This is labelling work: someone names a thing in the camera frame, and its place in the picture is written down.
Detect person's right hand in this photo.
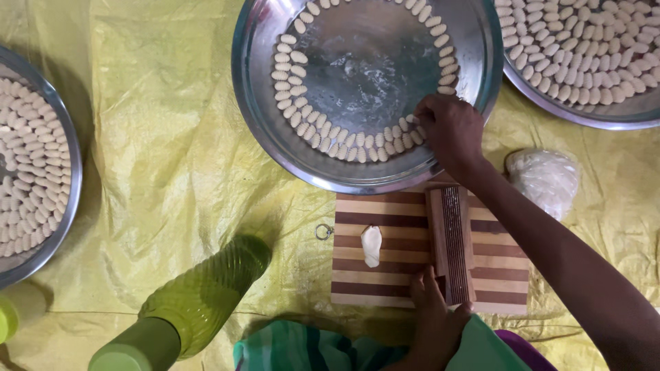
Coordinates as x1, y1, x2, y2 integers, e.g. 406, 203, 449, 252
412, 94, 488, 179

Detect person's left hand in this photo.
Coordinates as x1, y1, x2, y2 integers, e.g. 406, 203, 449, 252
407, 265, 475, 361

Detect ridged wooden shaping board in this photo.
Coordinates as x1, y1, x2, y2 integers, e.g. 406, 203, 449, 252
425, 185, 477, 308

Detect large steel tray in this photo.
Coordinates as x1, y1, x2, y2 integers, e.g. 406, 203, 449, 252
231, 0, 504, 195

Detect striped wooden cutting board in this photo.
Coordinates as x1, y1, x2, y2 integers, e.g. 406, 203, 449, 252
330, 180, 531, 316

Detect dough in clear plastic bag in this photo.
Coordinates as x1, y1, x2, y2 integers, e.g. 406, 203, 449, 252
505, 148, 582, 222

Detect raw dough piece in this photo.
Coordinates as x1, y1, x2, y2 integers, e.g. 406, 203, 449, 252
360, 226, 383, 268

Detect dense heap of dough shells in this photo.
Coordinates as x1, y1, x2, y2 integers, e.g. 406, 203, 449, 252
495, 0, 660, 106

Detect steel tray full of shells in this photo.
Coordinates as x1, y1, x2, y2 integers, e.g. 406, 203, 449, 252
494, 0, 660, 131

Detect purple cloth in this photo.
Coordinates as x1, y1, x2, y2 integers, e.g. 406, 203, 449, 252
495, 330, 559, 371

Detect yellow plastic sheet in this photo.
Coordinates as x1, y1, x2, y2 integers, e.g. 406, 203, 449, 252
0, 0, 660, 371

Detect green plastic bottle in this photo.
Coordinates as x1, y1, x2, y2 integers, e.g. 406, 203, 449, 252
88, 235, 272, 371

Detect steel tray with spiral rows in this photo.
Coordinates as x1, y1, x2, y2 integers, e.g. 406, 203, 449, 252
0, 46, 83, 289

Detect spiral rows of dough shells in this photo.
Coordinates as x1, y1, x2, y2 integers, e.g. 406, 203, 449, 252
0, 77, 72, 258

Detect small green plastic container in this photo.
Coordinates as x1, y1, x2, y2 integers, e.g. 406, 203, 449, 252
0, 296, 19, 344

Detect ring of ridged dough shells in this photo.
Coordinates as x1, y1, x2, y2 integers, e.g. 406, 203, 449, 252
272, 0, 460, 164

